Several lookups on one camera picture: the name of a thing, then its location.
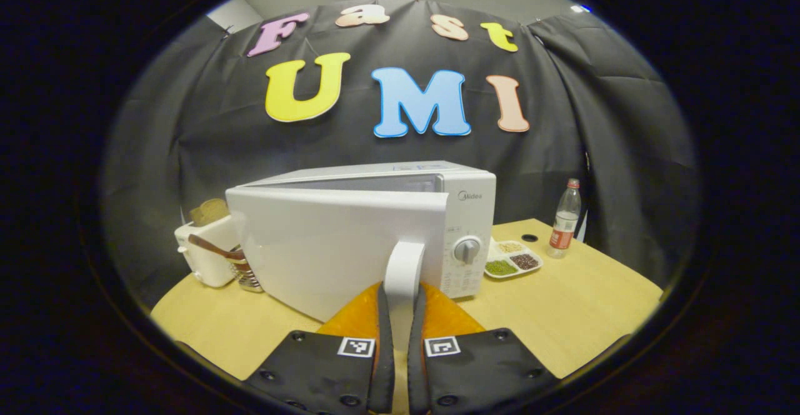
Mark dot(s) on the clear plastic water bottle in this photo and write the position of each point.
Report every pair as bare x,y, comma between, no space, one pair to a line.
564,224

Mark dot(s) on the white microwave oven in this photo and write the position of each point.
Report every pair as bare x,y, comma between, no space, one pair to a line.
325,246

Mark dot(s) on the brown bread slice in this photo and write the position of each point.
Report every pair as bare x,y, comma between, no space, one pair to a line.
209,212

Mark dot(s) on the white toaster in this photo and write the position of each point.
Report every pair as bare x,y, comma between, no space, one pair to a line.
209,259

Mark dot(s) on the ceiling light panel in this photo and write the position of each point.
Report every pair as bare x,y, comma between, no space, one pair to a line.
581,9

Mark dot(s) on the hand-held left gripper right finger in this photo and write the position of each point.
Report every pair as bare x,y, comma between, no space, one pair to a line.
417,371

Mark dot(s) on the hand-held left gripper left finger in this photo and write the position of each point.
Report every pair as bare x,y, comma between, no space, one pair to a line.
384,365

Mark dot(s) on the white divided grain tray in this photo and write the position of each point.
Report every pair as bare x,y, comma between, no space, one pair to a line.
512,259

